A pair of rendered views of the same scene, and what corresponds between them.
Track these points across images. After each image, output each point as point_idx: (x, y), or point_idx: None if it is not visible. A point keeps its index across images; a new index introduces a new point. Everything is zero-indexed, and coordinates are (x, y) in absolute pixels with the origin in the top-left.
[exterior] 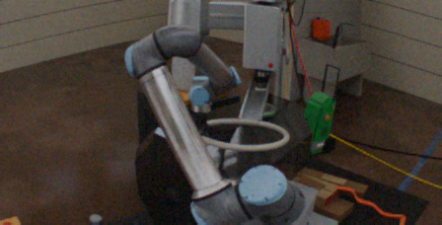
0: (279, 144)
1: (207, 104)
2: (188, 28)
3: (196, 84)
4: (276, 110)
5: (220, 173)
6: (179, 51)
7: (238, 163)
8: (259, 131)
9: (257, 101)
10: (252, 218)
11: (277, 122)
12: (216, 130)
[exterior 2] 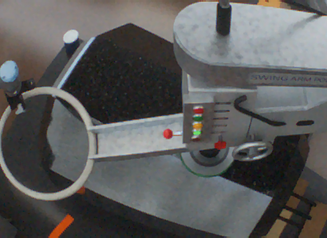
0: (16, 186)
1: (5, 90)
2: None
3: None
4: (225, 176)
5: (50, 141)
6: None
7: (79, 156)
8: (153, 167)
9: (154, 140)
10: None
11: (201, 187)
12: (100, 106)
